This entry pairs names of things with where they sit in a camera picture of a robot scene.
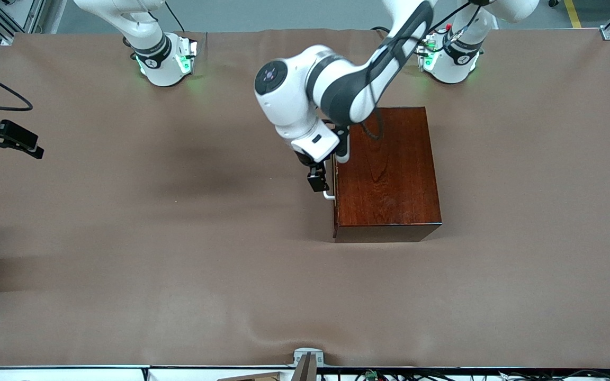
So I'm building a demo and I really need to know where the wooden drawer with white handle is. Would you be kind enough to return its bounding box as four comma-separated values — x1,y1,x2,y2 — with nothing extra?
322,159,338,239

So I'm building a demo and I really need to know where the dark red wooden cabinet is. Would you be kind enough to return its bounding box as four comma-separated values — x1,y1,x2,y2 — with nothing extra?
333,107,442,243

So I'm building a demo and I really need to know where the large brown table cloth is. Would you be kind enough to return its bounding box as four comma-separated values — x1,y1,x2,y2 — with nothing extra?
0,28,610,369

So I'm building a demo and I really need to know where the flat tan wood piece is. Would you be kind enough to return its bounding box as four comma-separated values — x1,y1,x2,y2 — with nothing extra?
218,372,284,381

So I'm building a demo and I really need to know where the silver aluminium frame structure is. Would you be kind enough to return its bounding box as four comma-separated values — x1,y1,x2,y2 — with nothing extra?
0,0,51,46

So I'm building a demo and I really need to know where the grey metal mounting bracket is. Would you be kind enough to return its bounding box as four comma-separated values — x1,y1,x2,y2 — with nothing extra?
293,348,325,381

